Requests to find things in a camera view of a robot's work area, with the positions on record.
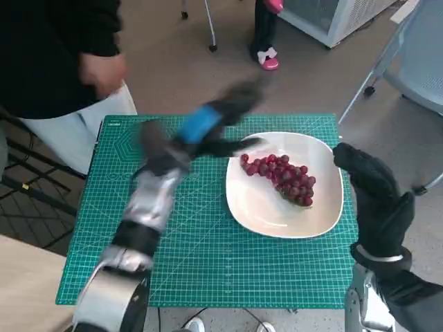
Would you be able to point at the person's hand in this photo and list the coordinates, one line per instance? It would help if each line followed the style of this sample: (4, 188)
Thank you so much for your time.
(104, 72)

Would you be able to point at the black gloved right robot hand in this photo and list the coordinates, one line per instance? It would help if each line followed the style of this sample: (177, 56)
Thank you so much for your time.
(380, 200)

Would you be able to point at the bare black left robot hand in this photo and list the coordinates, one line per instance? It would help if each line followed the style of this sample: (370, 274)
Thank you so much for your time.
(202, 124)

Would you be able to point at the red toy grape bunch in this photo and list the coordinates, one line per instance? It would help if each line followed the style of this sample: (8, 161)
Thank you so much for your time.
(287, 180)

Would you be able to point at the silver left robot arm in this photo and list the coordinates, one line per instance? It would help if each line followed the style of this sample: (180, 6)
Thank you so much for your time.
(152, 200)

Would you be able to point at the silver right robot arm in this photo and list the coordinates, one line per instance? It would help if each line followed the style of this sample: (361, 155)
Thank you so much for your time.
(363, 304)

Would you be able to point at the white square plate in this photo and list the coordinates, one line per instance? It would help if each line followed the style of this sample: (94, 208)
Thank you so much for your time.
(256, 207)

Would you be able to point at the person in black top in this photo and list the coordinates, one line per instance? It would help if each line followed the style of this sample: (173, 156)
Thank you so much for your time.
(41, 52)

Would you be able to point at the metal chair leg with caster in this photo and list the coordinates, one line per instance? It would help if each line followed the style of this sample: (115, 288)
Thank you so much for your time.
(211, 24)

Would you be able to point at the person with pink slipper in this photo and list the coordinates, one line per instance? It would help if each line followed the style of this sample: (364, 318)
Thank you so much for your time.
(264, 31)

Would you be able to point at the grey-blue chair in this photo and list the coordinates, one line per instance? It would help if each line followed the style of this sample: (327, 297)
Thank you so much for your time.
(422, 62)

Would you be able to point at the green cutting mat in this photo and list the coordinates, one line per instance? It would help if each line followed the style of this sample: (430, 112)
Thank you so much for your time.
(235, 269)

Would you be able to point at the white cabinet appliance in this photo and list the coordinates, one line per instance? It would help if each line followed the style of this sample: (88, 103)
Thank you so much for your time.
(328, 19)

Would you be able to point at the white rounded foot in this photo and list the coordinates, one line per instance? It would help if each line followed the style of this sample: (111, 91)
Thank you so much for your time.
(196, 325)
(266, 327)

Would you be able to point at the white paper sheet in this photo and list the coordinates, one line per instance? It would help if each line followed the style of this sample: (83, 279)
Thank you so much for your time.
(405, 10)

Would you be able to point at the light wooden desk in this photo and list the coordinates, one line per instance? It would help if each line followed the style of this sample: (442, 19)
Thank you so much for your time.
(27, 283)

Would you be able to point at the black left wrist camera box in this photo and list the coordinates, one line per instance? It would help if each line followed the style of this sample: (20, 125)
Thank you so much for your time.
(157, 141)

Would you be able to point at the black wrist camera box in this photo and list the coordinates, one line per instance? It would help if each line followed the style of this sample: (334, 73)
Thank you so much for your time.
(415, 294)
(157, 141)

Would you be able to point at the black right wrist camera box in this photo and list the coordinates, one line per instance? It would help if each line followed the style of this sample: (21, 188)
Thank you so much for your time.
(415, 294)

